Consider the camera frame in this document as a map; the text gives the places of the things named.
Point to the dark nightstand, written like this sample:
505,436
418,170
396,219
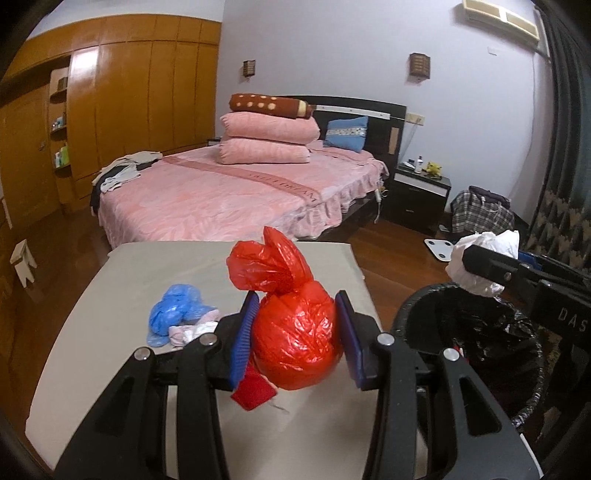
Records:
416,201

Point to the left wall lamp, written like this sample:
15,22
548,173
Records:
248,68

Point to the patterned curtain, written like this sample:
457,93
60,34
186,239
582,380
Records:
561,226

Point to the small white stool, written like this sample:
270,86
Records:
23,263

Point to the grey pink sock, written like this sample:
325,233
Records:
181,335

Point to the white bathroom scale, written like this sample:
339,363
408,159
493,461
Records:
440,249

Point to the clothes pile on bed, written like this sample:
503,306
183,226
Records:
118,172

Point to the right wall lamp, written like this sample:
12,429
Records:
420,66

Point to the white plastic bag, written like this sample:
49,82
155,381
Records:
506,243

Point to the yellow plush toy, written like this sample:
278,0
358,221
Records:
433,170

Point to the air conditioner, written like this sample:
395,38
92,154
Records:
503,19

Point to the wooden wardrobe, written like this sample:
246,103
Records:
79,96

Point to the plaid clothes pile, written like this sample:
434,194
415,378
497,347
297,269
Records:
477,210

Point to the brown dotted bolster pillow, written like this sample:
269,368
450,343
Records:
286,107

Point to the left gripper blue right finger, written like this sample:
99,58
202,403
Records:
468,434

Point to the blue cushion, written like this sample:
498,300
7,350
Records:
347,134

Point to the white lotion bottle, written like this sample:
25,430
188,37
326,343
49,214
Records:
419,164

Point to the lower pink folded quilt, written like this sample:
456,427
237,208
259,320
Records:
252,151

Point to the red plastic bag ball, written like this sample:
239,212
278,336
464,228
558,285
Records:
295,337

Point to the black-lined trash bin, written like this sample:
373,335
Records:
498,341

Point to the blue plastic bag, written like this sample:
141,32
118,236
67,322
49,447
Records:
181,304

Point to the dark headboard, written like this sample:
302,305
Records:
385,126

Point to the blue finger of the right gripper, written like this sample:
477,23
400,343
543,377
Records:
530,259
500,268

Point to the red cloth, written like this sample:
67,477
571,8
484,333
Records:
254,389

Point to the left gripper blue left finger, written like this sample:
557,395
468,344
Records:
123,434

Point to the wall lamp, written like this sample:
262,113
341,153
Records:
420,66
248,68

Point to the pink covered bed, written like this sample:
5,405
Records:
191,196

